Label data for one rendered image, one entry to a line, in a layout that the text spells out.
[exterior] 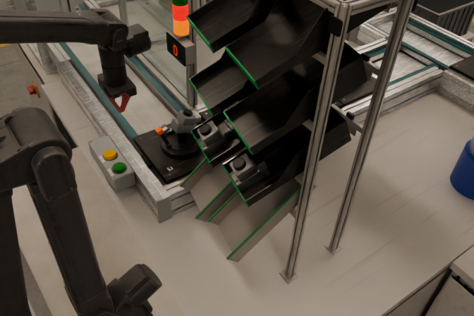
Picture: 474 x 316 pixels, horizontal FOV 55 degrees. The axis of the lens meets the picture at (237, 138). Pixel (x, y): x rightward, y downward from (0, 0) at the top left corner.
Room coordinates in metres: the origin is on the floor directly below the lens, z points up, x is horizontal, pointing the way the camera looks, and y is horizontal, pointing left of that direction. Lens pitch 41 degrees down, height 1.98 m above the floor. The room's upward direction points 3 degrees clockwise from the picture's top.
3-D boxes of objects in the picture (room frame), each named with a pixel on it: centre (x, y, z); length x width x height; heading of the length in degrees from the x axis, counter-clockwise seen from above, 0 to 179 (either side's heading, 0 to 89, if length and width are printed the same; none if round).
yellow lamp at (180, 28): (1.34, 0.20, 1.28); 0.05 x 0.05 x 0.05
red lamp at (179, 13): (1.34, 0.20, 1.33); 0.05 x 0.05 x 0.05
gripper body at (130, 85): (0.95, 0.31, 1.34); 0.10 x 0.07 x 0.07; 36
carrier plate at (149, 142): (1.11, 0.18, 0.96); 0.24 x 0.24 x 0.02; 36
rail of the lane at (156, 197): (1.25, 0.47, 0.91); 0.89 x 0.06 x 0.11; 36
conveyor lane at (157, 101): (1.37, 0.34, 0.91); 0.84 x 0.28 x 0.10; 36
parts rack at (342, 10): (0.90, -0.14, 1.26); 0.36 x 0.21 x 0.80; 36
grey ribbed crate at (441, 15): (2.83, -1.10, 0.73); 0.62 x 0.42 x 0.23; 36
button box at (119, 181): (1.06, 0.40, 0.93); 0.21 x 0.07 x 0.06; 36
